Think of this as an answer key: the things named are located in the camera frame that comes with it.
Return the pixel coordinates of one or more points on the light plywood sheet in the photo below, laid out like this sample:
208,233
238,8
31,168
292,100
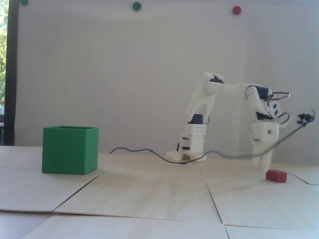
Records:
124,229
37,189
249,204
309,175
137,189
274,234

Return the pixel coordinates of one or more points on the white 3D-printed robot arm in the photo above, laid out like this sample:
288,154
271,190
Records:
229,89

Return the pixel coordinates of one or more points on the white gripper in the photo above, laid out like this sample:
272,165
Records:
264,133

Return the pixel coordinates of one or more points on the red block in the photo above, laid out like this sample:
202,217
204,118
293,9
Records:
276,175

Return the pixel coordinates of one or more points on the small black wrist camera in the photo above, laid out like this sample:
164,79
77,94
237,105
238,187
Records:
304,116

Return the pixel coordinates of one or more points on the dark window frame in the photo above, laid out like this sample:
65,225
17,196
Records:
12,74

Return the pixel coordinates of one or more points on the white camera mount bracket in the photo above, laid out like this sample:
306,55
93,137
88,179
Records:
290,120

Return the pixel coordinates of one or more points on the round red magnet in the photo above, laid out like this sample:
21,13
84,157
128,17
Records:
236,10

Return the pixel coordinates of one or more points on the round green magnet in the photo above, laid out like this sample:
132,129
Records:
136,6
24,2

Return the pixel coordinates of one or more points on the green open box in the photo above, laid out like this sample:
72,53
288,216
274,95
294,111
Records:
64,151

